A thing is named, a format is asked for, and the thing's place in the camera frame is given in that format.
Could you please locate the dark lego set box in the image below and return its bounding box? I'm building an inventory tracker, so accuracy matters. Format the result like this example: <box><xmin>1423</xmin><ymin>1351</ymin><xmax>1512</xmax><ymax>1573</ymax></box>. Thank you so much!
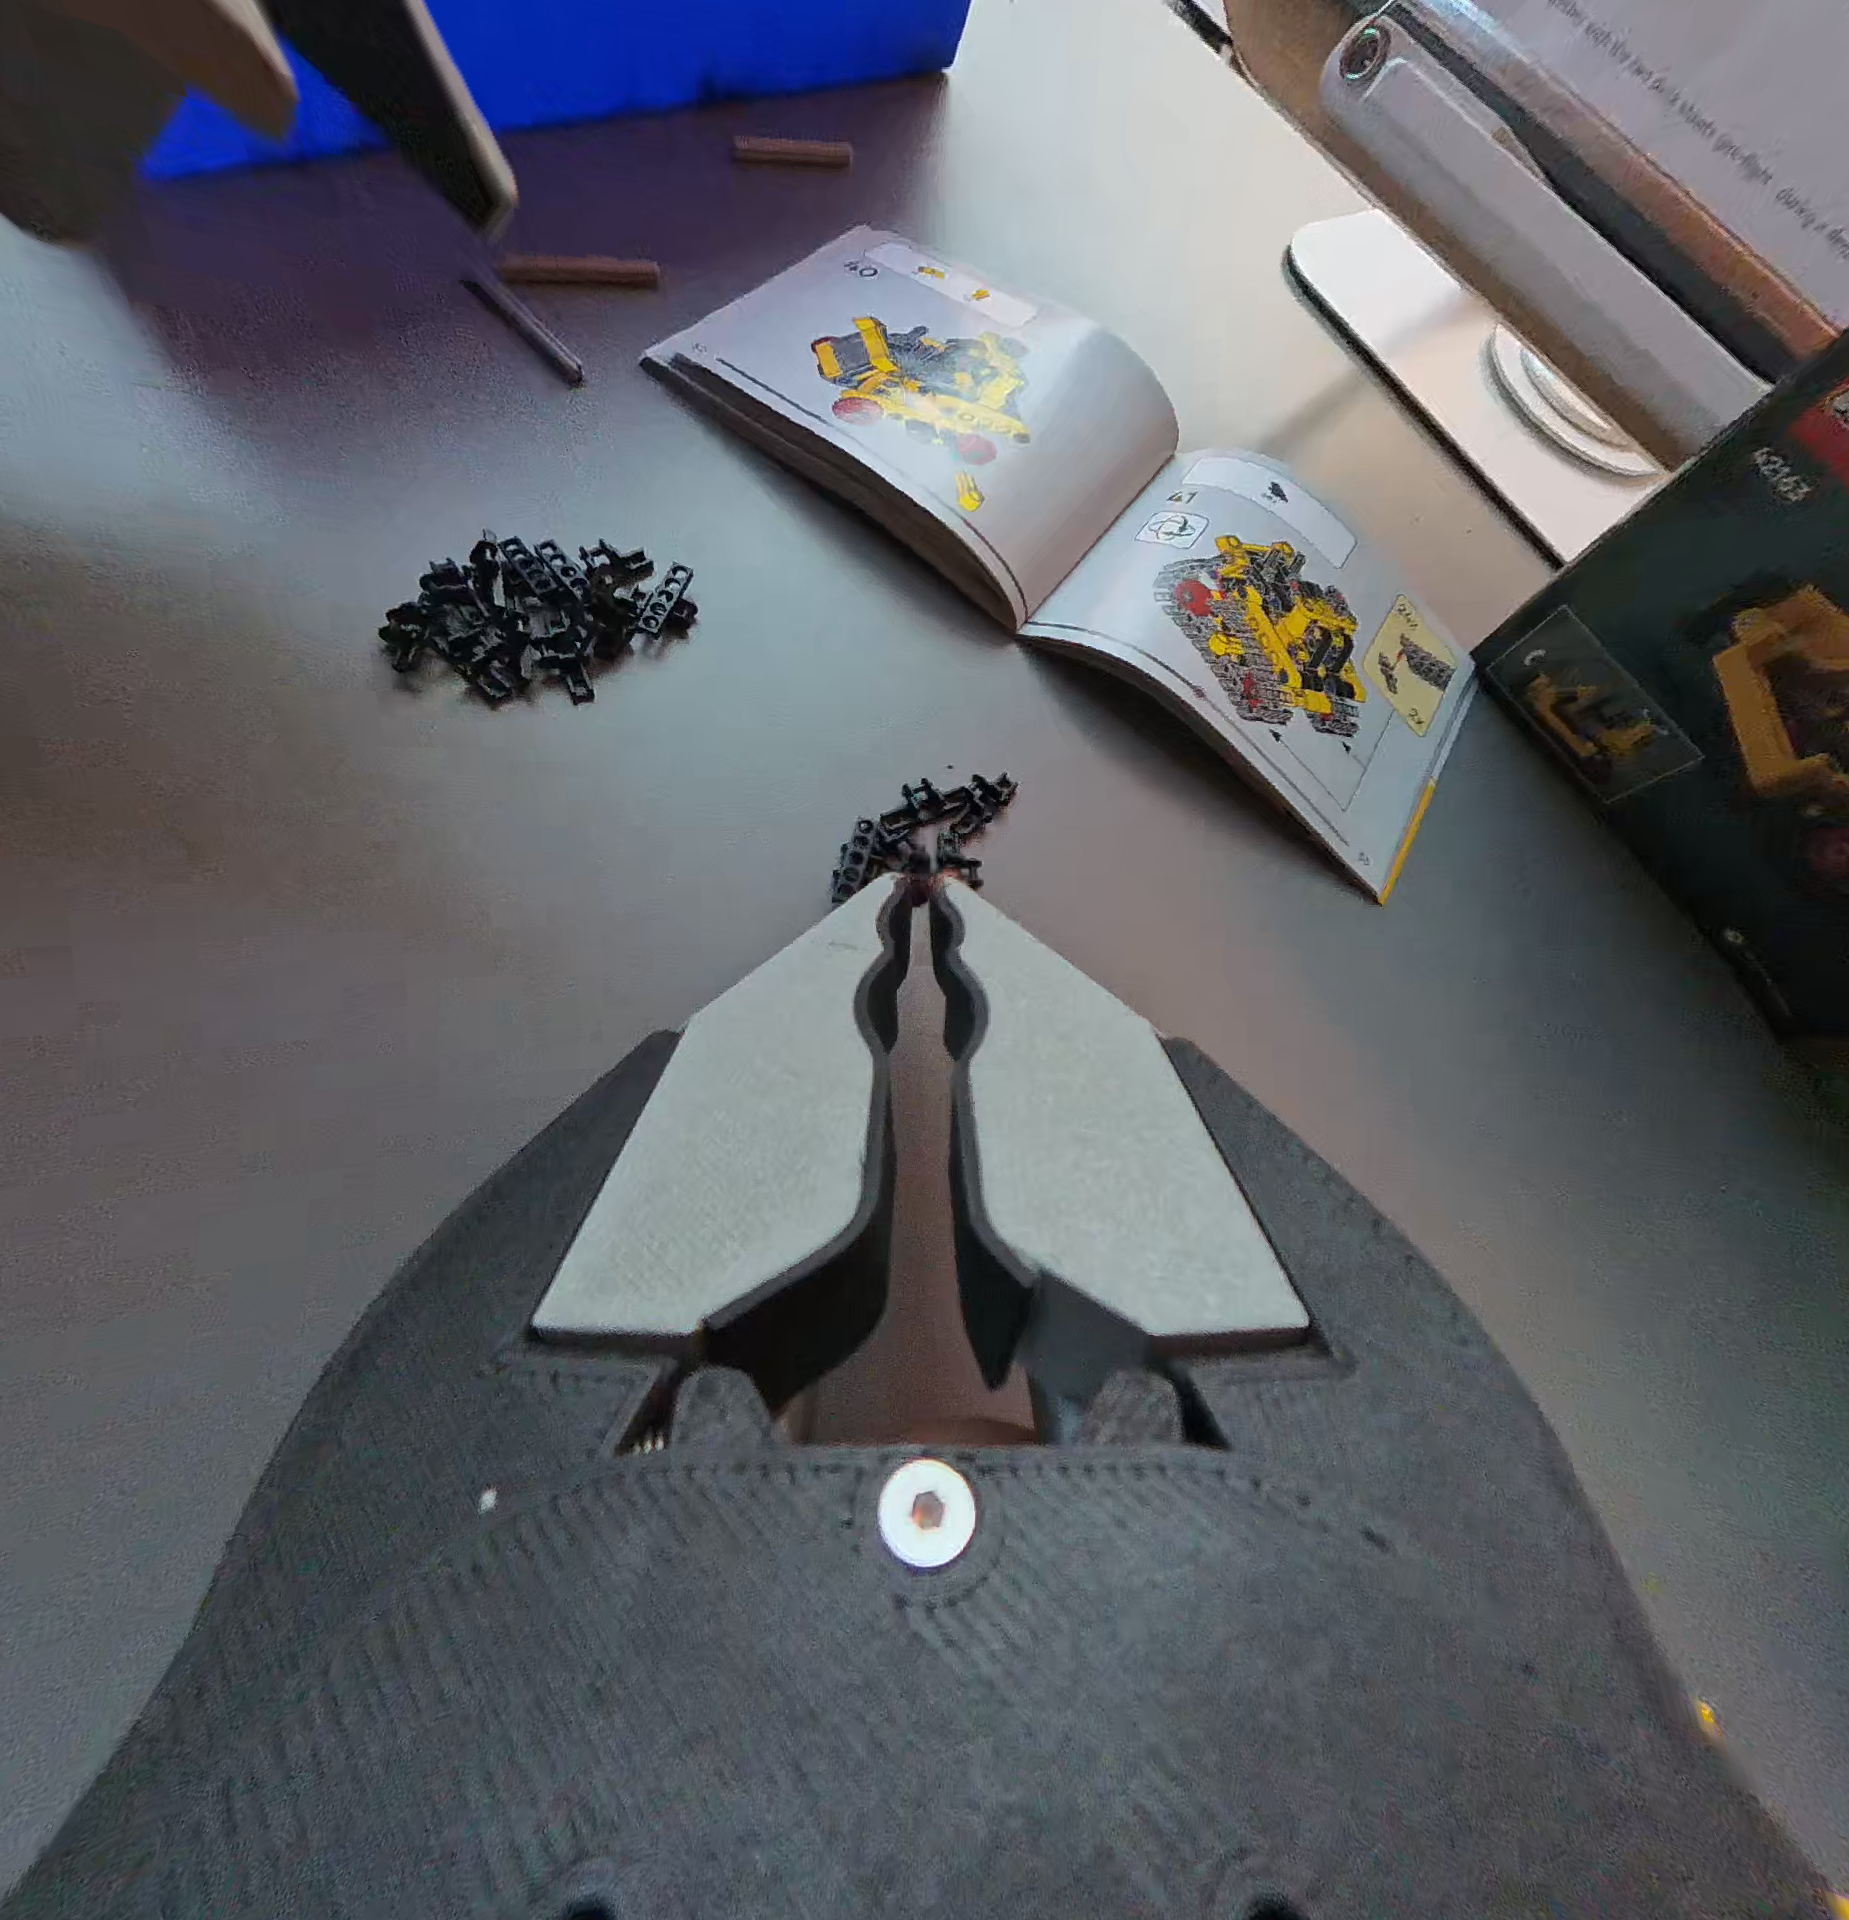
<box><xmin>1470</xmin><ymin>306</ymin><xmax>1849</xmax><ymax>1051</ymax></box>

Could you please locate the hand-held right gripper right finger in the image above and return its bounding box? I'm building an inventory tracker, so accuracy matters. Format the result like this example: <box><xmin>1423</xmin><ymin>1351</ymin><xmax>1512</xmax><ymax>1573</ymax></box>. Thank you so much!
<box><xmin>928</xmin><ymin>876</ymin><xmax>1311</xmax><ymax>1445</ymax></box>

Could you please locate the pile of black track links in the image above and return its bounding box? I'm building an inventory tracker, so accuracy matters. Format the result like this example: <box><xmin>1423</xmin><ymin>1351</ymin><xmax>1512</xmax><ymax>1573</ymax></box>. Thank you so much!
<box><xmin>378</xmin><ymin>528</ymin><xmax>701</xmax><ymax>708</ymax></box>

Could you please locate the computer monitor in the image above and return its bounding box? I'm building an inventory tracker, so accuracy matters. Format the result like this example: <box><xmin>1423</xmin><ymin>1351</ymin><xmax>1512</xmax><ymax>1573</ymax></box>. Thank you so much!
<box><xmin>1225</xmin><ymin>0</ymin><xmax>1849</xmax><ymax>339</ymax></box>

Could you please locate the black lego axle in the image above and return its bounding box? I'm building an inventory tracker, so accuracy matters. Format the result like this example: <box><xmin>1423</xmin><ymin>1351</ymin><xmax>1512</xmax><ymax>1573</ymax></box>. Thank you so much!
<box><xmin>459</xmin><ymin>269</ymin><xmax>584</xmax><ymax>387</ymax></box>

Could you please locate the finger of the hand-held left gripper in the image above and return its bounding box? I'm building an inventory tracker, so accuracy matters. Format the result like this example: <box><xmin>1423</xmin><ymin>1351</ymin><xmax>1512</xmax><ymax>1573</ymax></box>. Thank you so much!
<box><xmin>0</xmin><ymin>0</ymin><xmax>298</xmax><ymax>242</ymax></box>
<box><xmin>264</xmin><ymin>0</ymin><xmax>521</xmax><ymax>240</ymax></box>

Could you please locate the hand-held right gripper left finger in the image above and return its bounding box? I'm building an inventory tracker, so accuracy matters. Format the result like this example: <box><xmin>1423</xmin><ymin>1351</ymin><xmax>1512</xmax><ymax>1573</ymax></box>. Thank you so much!
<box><xmin>531</xmin><ymin>874</ymin><xmax>902</xmax><ymax>1415</ymax></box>

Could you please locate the blue plastic bin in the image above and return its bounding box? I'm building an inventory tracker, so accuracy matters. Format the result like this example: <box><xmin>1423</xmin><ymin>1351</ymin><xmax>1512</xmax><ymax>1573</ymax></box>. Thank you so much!
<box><xmin>135</xmin><ymin>0</ymin><xmax>975</xmax><ymax>185</ymax></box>

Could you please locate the black lego track chain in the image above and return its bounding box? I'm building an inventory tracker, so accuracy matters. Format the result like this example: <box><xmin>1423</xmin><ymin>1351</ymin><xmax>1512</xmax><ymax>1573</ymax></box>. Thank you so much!
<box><xmin>828</xmin><ymin>769</ymin><xmax>1021</xmax><ymax>905</ymax></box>

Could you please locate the open lego instruction booklet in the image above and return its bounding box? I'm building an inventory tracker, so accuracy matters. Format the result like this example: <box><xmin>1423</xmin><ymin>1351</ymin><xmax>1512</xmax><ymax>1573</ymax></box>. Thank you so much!
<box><xmin>638</xmin><ymin>224</ymin><xmax>1478</xmax><ymax>905</ymax></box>

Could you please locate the silver monitor stand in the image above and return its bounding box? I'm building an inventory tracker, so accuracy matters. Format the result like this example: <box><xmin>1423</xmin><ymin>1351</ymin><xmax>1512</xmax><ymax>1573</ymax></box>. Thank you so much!
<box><xmin>1286</xmin><ymin>6</ymin><xmax>1773</xmax><ymax>563</ymax></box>

